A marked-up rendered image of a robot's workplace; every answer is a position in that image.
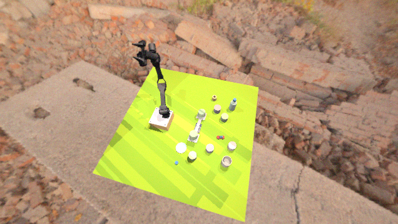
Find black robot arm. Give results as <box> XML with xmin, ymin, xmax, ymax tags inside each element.
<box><xmin>148</xmin><ymin>43</ymin><xmax>170</xmax><ymax>118</ymax></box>

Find white bottle with blue cap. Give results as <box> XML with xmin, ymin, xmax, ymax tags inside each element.
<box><xmin>229</xmin><ymin>98</ymin><xmax>237</xmax><ymax>111</ymax></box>

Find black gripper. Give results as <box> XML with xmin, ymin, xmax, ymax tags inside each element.
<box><xmin>132</xmin><ymin>40</ymin><xmax>153</xmax><ymax>66</ymax></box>

